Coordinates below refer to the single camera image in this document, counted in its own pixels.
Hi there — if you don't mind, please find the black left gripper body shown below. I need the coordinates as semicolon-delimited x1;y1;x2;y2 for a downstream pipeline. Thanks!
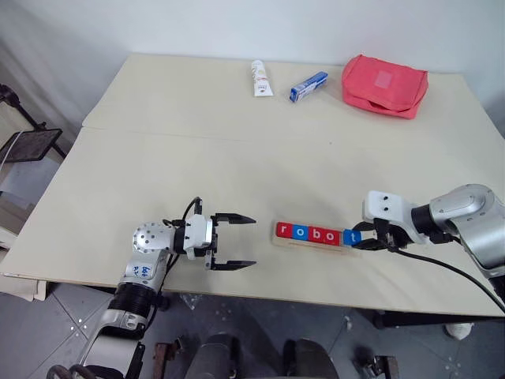
204;215;220;272

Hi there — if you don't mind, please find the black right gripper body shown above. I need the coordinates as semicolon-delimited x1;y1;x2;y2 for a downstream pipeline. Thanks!
372;219;412;254

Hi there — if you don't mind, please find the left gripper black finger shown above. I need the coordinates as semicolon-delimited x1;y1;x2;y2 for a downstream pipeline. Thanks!
214;212;257;227
211;259;259;273

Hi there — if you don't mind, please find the wooden letter tray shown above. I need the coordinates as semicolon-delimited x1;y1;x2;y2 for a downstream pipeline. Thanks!
271;221;361;258

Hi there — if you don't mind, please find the white shoe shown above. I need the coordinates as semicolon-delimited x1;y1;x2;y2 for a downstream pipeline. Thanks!
444;322;475;341

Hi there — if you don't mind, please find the white cream tube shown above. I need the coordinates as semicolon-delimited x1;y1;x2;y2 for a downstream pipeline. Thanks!
249;59;275;99

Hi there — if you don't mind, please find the pink fabric pouch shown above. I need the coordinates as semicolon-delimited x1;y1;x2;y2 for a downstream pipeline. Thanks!
341;54;430;121

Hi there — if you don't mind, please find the blue white toothpaste box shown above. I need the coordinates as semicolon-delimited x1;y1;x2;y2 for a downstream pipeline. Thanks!
290;70;330;103

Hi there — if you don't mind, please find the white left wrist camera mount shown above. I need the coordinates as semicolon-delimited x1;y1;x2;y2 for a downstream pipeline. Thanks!
182;213;215;261

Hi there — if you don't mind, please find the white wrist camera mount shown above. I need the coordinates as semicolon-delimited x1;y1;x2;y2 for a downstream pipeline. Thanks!
182;213;215;261
361;190;428;246

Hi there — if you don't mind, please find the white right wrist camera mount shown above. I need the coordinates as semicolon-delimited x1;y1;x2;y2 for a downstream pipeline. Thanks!
361;190;428;246

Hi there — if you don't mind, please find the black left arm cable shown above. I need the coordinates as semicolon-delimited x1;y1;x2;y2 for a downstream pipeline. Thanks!
148;196;204;325

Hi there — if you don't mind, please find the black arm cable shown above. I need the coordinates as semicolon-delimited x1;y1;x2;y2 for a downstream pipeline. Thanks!
148;196;204;325
388;232;505;313

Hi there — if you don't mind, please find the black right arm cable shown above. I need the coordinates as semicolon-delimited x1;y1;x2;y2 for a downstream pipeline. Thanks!
388;232;505;313

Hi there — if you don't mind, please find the black table frame bar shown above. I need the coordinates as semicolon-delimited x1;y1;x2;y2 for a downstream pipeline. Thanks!
373;310;505;329

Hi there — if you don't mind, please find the rusty metal bracket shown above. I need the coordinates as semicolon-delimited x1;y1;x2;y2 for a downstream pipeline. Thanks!
372;354;400;379
152;340;179;363

